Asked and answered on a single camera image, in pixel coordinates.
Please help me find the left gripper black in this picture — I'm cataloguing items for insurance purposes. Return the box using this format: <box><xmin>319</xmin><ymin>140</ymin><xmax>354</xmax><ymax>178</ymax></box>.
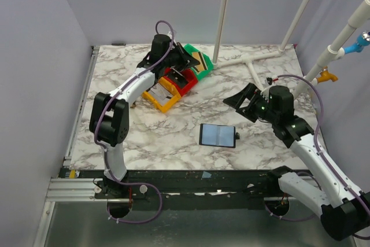
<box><xmin>162</xmin><ymin>42</ymin><xmax>201</xmax><ymax>72</ymax></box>

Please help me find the orange faucet fitting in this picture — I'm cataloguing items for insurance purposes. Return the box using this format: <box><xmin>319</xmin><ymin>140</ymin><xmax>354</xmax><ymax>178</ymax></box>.
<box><xmin>316</xmin><ymin>67</ymin><xmax>338</xmax><ymax>83</ymax></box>

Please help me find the aluminium extrusion rail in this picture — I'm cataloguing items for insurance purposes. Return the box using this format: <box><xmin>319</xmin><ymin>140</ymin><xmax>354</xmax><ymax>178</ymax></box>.
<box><xmin>46</xmin><ymin>178</ymin><xmax>102</xmax><ymax>202</ymax></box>

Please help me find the white silver patterned card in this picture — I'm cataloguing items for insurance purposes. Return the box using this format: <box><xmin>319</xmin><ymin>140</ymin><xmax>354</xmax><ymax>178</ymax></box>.
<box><xmin>148</xmin><ymin>83</ymin><xmax>173</xmax><ymax>106</ymax></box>

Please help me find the red plastic bin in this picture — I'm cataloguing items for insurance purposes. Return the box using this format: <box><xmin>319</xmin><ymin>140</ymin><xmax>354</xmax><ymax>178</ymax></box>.
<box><xmin>164</xmin><ymin>68</ymin><xmax>198</xmax><ymax>97</ymax></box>

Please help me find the green plastic bin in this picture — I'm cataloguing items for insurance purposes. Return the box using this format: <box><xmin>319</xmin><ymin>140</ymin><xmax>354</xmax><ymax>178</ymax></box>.
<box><xmin>184</xmin><ymin>44</ymin><xmax>214</xmax><ymax>81</ymax></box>

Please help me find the white PVC pipe frame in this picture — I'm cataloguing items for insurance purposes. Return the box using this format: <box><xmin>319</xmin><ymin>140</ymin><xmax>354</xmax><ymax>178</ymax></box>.
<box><xmin>212</xmin><ymin>0</ymin><xmax>369</xmax><ymax>108</ymax></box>

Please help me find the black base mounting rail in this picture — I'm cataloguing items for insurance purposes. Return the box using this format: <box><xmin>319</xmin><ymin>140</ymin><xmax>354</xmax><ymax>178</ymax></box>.
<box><xmin>95</xmin><ymin>170</ymin><xmax>283</xmax><ymax>211</ymax></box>

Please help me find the blue faucet fitting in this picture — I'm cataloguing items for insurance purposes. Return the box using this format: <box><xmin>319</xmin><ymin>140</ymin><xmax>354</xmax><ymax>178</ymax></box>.
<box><xmin>344</xmin><ymin>31</ymin><xmax>370</xmax><ymax>55</ymax></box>

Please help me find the yellow plastic bin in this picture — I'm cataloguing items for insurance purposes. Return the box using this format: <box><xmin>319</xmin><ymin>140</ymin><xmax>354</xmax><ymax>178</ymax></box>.
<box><xmin>142</xmin><ymin>77</ymin><xmax>181</xmax><ymax>113</ymax></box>

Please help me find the black card in red bin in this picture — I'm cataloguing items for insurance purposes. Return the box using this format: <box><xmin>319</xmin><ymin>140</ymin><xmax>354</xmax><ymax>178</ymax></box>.
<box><xmin>167</xmin><ymin>68</ymin><xmax>188</xmax><ymax>89</ymax></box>

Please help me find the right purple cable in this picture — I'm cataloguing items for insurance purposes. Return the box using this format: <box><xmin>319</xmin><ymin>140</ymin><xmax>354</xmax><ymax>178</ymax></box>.
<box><xmin>267</xmin><ymin>74</ymin><xmax>370</xmax><ymax>241</ymax></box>

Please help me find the black leather card holder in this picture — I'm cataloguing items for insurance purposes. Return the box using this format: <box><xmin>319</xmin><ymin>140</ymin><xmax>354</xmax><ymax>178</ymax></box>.
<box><xmin>199</xmin><ymin>123</ymin><xmax>240</xmax><ymax>148</ymax></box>

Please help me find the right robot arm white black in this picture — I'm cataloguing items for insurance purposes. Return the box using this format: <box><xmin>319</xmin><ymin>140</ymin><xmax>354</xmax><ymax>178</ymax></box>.
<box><xmin>223</xmin><ymin>83</ymin><xmax>369</xmax><ymax>241</ymax></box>

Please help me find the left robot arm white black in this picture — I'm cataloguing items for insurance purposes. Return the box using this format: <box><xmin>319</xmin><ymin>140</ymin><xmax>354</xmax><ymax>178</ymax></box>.
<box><xmin>89</xmin><ymin>34</ymin><xmax>200</xmax><ymax>198</ymax></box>

